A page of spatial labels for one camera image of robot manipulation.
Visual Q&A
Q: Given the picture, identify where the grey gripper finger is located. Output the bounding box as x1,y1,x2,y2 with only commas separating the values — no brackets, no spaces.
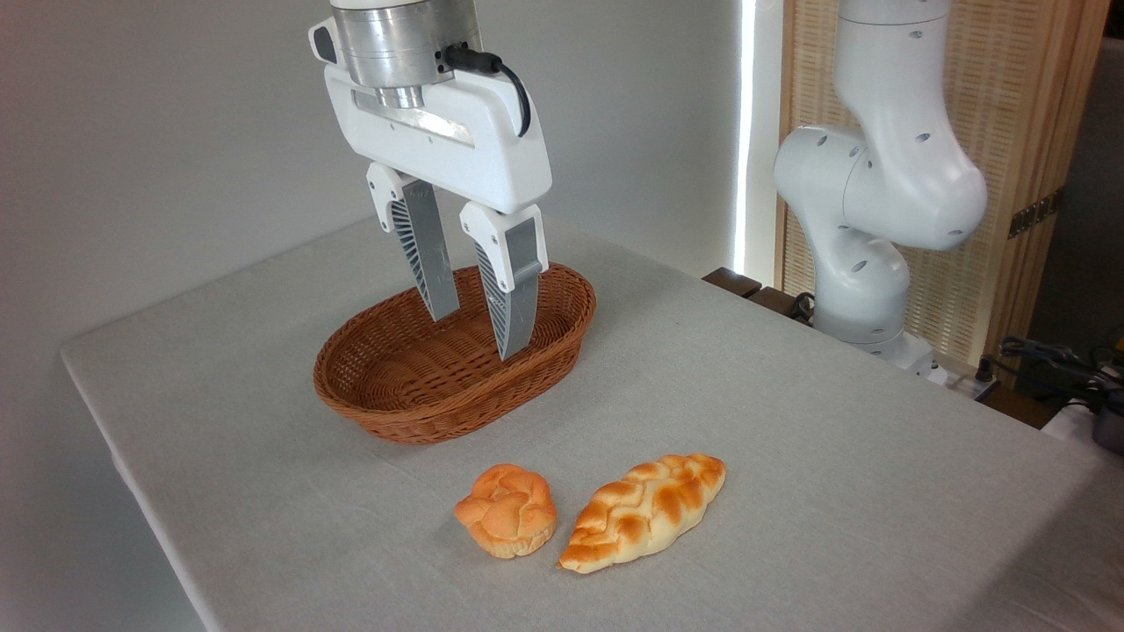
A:
459,202,551,363
366,162,461,323

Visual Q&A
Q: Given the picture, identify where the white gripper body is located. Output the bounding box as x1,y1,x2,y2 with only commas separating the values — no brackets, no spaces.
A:
308,18,553,215

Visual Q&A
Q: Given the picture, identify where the round knotted bread roll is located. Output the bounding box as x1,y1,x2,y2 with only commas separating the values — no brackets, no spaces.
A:
454,463,559,560

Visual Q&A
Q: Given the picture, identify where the brown wicker oval basket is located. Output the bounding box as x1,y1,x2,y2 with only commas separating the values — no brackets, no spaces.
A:
313,262,598,446

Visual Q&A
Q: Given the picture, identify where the long braided bread loaf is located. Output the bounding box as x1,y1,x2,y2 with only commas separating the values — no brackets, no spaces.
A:
558,453,729,575

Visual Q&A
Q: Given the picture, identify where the dark wooden base board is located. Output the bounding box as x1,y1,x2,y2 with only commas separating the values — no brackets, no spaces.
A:
702,267,819,327

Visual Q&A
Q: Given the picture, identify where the grey tablecloth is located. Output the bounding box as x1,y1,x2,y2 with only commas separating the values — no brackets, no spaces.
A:
60,211,1124,632

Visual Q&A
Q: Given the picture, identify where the black screen hinge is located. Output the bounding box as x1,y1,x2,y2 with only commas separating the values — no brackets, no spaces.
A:
1007,188,1066,240

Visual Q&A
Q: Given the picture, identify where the bamboo folding screen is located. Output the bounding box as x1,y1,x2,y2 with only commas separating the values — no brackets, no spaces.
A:
775,0,1113,374

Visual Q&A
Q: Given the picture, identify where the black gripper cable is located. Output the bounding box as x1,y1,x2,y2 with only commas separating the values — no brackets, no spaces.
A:
439,44,533,139

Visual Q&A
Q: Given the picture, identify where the black cable bundle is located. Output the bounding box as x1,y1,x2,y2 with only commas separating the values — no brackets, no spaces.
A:
976,335,1124,415

